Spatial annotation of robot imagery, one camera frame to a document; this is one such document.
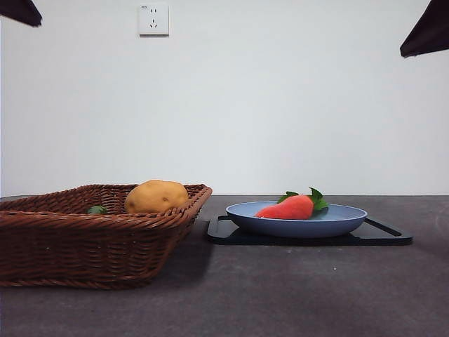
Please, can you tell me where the yellow-brown potato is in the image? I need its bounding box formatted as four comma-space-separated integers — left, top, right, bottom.
124, 179, 190, 214

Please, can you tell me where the orange carrot with green leaves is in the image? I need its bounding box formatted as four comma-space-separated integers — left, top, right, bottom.
255, 187, 330, 220

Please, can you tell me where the brown wicker basket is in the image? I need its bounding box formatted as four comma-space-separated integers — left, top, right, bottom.
0, 183, 213, 291

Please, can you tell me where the black rectangular tray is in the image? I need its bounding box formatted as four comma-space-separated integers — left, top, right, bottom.
206, 214, 413, 246

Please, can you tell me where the blue round plate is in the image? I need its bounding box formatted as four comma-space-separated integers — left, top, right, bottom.
225, 201, 368, 239

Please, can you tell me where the white wall socket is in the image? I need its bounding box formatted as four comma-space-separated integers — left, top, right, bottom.
139, 3, 170, 37

